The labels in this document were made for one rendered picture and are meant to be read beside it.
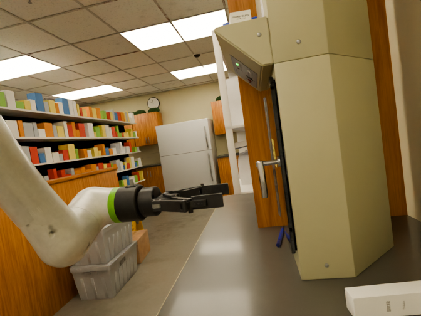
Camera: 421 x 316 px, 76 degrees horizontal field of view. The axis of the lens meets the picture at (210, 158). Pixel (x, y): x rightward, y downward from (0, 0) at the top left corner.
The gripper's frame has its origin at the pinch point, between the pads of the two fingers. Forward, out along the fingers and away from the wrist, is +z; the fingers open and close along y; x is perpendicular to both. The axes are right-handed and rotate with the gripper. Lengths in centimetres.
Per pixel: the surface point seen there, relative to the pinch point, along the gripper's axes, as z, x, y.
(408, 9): 59, -44, 25
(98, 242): -138, 61, 150
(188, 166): -132, 26, 483
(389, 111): 54, -15, 31
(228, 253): -1.8, 19.8, 11.3
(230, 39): 7.1, -34.0, -5.8
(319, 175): 21.9, -2.7, -5.7
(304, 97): 20.7, -19.4, -5.8
